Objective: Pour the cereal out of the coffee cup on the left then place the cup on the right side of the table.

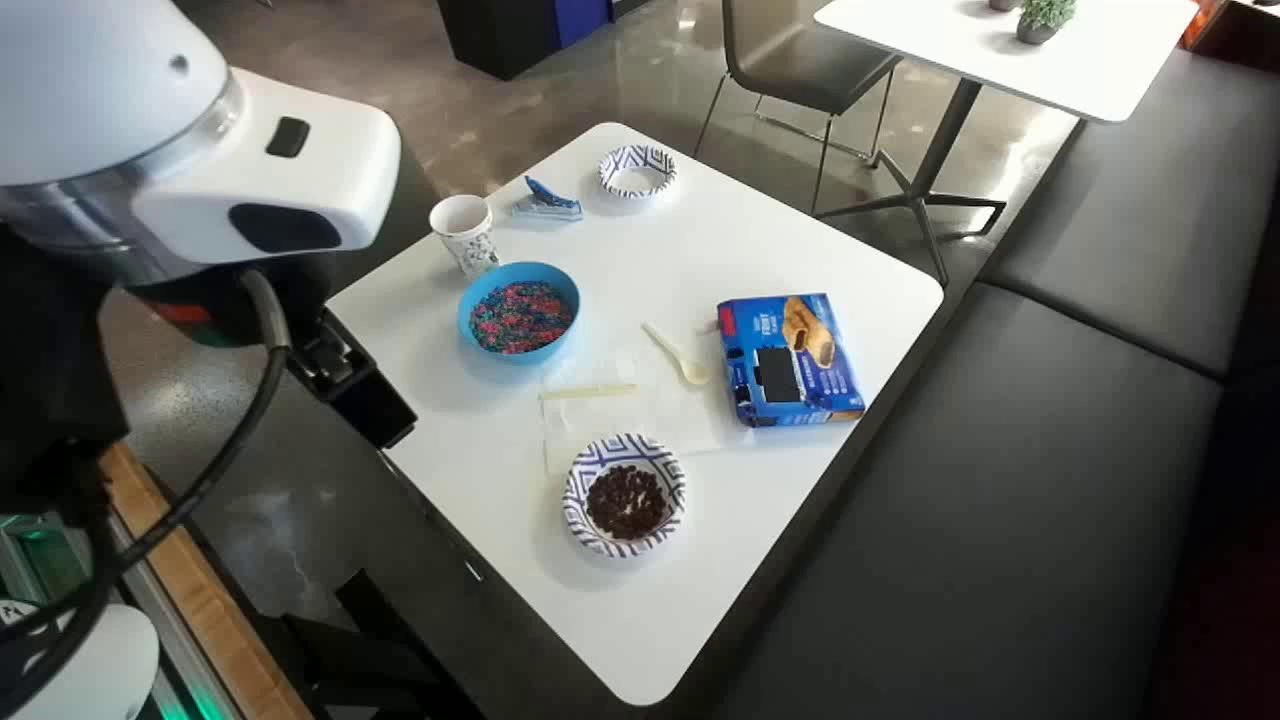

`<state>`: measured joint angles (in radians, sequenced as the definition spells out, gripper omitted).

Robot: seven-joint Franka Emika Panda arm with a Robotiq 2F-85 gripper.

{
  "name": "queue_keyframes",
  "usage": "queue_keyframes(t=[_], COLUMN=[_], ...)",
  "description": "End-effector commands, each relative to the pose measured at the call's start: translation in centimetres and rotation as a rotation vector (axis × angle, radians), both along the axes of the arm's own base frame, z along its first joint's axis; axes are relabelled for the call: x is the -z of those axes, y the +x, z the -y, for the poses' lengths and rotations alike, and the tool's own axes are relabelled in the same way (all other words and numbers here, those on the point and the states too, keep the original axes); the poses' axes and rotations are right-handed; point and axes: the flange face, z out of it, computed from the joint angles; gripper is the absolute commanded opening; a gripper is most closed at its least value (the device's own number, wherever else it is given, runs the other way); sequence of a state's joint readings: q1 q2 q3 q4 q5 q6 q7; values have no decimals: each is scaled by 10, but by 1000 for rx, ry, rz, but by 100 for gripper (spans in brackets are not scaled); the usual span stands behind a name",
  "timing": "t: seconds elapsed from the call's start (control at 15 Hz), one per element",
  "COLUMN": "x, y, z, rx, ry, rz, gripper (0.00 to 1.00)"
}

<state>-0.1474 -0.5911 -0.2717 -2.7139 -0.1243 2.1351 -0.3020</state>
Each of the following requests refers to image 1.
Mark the paper plate with dark food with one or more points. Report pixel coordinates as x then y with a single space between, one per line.
623 497

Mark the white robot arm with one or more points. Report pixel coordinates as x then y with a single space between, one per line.
138 148

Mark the white plastic fork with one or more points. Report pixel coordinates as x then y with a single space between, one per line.
676 359

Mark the blue snack box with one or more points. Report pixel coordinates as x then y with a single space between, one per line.
785 360

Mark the empty patterned paper plate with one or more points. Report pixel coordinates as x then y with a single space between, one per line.
636 174

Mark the white paper napkin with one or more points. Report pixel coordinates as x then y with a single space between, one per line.
671 401

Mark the blue bowl of colourful cereal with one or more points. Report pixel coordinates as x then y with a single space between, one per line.
518 314

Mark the white side table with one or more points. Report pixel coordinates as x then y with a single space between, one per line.
1098 70

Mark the wooden side shelf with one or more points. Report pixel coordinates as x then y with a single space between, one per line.
205 606

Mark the black chair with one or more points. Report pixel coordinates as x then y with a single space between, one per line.
783 54

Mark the black bench seat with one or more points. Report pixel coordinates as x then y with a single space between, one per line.
1011 539

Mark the patterned paper coffee cup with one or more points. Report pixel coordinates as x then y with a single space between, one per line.
465 221

